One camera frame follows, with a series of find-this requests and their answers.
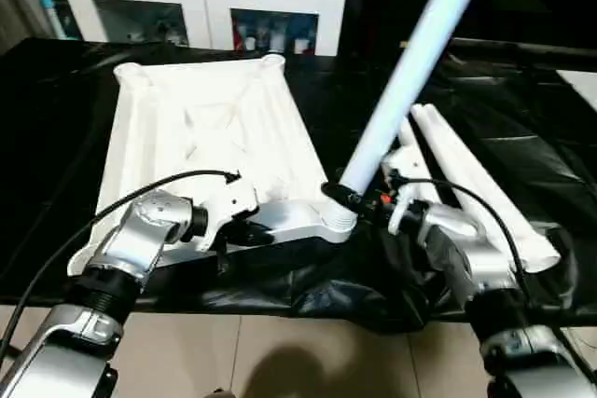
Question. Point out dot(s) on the white plastic table top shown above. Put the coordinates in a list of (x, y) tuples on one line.
[(215, 128)]

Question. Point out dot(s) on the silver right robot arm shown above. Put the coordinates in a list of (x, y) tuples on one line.
[(494, 305)]

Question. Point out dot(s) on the black plastic mat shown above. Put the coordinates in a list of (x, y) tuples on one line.
[(56, 137)]

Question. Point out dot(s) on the white flat panel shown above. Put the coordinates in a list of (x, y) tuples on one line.
[(583, 89)]

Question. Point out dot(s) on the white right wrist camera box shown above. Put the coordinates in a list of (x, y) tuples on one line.
[(406, 216)]

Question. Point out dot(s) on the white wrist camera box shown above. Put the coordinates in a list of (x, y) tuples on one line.
[(406, 216), (229, 202)]

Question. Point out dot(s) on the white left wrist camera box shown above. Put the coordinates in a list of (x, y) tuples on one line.
[(229, 202)]

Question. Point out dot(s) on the dark horizontal rail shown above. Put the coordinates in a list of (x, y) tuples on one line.
[(532, 46)]

